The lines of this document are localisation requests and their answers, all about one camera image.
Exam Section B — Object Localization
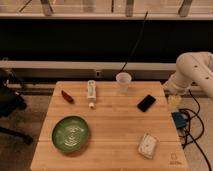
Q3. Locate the clear plastic cup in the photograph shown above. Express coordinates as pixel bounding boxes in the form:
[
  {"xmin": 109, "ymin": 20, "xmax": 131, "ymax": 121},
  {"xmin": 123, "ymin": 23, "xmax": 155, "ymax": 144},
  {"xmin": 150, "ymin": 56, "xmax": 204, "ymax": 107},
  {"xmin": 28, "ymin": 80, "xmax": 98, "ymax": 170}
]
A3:
[{"xmin": 116, "ymin": 72, "xmax": 132, "ymax": 93}]

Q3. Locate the red chili pepper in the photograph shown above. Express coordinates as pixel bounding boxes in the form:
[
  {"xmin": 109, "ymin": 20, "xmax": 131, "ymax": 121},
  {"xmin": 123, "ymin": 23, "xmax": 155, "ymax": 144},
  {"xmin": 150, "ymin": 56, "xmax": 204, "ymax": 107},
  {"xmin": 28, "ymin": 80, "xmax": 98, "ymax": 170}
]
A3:
[{"xmin": 61, "ymin": 90, "xmax": 74, "ymax": 103}]

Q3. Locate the blue connector box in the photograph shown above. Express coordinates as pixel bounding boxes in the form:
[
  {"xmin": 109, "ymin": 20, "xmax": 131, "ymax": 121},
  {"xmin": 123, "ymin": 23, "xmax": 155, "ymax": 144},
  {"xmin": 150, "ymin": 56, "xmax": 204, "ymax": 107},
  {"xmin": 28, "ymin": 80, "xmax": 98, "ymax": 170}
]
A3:
[{"xmin": 172, "ymin": 112, "xmax": 187, "ymax": 129}]

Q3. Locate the black office chair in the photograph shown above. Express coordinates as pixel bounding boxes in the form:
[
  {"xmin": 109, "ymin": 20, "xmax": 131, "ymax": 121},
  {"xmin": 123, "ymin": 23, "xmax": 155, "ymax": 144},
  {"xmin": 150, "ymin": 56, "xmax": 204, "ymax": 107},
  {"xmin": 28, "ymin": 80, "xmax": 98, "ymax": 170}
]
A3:
[{"xmin": 0, "ymin": 69, "xmax": 33, "ymax": 145}]

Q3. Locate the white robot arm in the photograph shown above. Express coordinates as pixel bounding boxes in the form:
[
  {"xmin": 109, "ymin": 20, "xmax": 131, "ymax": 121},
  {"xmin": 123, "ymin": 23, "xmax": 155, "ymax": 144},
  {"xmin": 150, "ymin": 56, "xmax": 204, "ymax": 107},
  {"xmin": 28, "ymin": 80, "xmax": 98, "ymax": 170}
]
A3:
[{"xmin": 164, "ymin": 52, "xmax": 213, "ymax": 99}]

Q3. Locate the black eraser block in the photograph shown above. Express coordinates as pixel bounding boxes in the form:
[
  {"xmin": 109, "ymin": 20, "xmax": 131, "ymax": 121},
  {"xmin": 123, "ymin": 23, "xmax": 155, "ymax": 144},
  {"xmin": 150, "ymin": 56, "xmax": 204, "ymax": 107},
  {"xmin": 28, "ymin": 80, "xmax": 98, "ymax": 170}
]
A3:
[{"xmin": 137, "ymin": 95, "xmax": 156, "ymax": 112}]

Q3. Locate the green round plate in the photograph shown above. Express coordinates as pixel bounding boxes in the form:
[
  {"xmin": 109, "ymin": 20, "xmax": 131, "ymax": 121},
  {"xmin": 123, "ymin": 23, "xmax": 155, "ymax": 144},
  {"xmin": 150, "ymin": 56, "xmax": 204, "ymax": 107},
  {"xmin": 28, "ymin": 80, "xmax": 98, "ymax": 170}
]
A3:
[{"xmin": 51, "ymin": 116, "xmax": 90, "ymax": 153}]

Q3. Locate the black floor cable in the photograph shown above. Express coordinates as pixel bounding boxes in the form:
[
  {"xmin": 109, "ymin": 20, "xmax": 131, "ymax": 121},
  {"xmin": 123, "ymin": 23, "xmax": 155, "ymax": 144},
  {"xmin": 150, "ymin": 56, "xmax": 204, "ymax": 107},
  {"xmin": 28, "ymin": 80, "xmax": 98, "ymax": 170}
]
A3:
[{"xmin": 177, "ymin": 89, "xmax": 213, "ymax": 171}]

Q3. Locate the black hanging cable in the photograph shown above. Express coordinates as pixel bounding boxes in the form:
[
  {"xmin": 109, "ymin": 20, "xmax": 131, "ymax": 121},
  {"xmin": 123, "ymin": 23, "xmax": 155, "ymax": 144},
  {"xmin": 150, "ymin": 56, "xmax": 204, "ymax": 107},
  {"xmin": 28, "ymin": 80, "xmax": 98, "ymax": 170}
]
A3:
[{"xmin": 119, "ymin": 10, "xmax": 150, "ymax": 74}]

